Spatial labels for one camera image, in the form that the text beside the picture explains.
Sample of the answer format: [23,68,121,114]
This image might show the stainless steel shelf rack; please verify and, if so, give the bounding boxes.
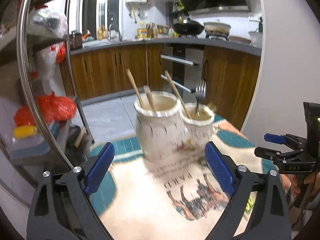
[1,0,85,185]

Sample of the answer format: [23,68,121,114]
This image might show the printed beige teal tablecloth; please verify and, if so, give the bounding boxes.
[90,116,263,239]

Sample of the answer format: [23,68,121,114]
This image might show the silver metal fork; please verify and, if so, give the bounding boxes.
[194,80,206,114]

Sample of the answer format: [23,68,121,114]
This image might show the wooden chopstick in left jar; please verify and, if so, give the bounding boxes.
[126,68,145,108]

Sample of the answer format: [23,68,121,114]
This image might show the white double ceramic utensil jar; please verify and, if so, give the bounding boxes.
[134,92,216,162]

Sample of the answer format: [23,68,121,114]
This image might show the built-in oven with handles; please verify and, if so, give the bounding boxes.
[159,43,204,101]

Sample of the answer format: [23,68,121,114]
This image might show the white ceramic casserole pot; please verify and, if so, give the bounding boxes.
[203,22,231,38]

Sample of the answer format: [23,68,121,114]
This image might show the black wok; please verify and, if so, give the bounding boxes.
[172,18,204,36]

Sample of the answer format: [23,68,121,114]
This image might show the wooden chopstick in jar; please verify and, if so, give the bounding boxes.
[164,70,191,119]
[126,68,145,108]

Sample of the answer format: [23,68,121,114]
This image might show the kitchen faucet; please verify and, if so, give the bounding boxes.
[107,23,123,42]

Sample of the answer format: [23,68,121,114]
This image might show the wooden spatula in left jar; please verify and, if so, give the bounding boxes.
[143,86,157,113]

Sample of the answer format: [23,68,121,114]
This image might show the wooden chopstick in right jar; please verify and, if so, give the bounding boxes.
[164,70,191,119]

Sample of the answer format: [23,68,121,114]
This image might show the red plastic bag lower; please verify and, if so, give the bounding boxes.
[14,92,76,127]

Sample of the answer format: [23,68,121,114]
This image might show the clear plastic bag on shelf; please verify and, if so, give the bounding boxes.
[28,4,68,38]

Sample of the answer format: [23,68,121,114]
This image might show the yellow cooking oil bottle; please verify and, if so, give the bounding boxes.
[137,22,148,38]

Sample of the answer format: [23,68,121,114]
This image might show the person's right hand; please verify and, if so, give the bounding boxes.
[290,171,320,199]

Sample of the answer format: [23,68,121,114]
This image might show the wooden kitchen cabinets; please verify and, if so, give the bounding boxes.
[60,43,261,129]

